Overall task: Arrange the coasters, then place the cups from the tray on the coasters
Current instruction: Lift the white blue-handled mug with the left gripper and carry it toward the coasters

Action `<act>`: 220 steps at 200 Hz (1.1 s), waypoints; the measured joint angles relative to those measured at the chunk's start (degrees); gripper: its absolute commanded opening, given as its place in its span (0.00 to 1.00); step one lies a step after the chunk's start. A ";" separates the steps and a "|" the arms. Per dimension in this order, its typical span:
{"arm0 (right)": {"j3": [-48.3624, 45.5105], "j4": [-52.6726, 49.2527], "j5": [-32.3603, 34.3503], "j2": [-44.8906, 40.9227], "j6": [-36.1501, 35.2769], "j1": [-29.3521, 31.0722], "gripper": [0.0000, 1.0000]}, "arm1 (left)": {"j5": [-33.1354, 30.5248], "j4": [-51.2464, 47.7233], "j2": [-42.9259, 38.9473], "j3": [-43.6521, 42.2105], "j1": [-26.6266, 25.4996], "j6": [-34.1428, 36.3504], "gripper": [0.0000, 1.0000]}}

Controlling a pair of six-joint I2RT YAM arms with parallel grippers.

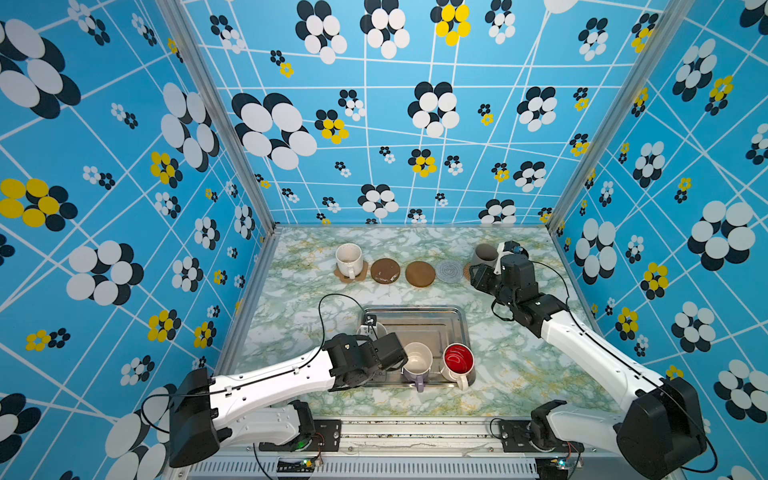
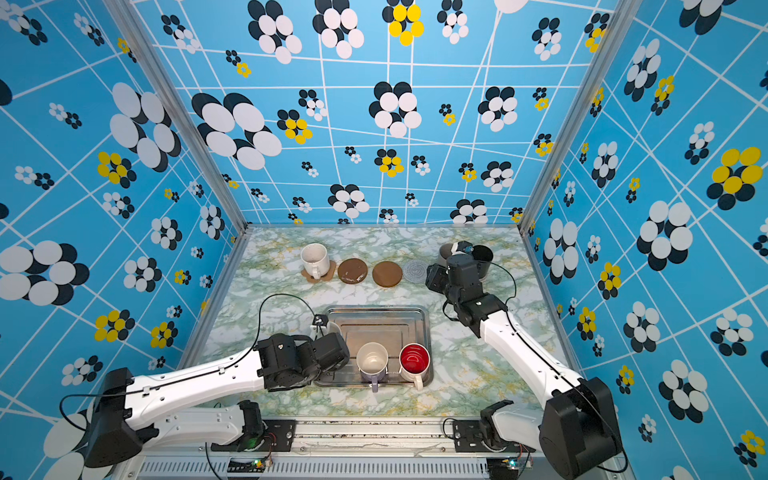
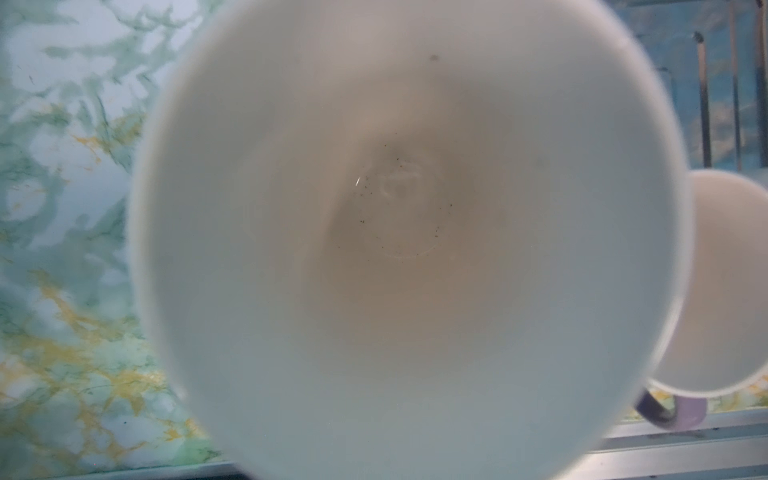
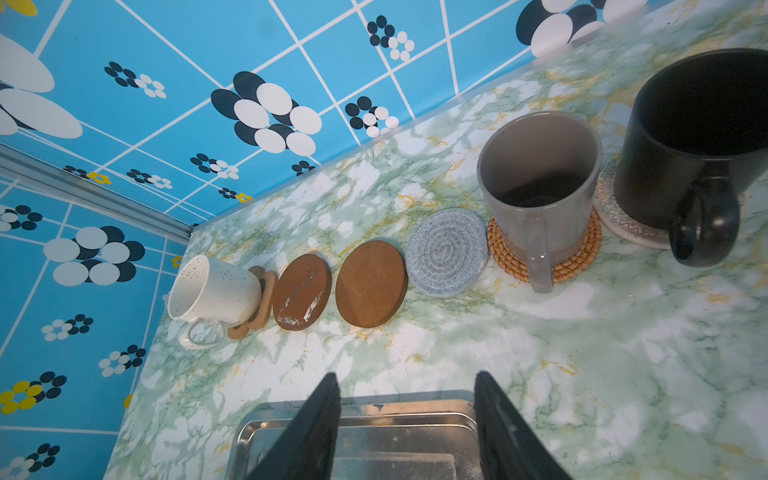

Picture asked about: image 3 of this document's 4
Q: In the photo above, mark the white mug blue handle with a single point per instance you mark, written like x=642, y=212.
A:
x=410, y=239

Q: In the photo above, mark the white mug purple handle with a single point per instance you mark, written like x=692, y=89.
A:
x=719, y=345

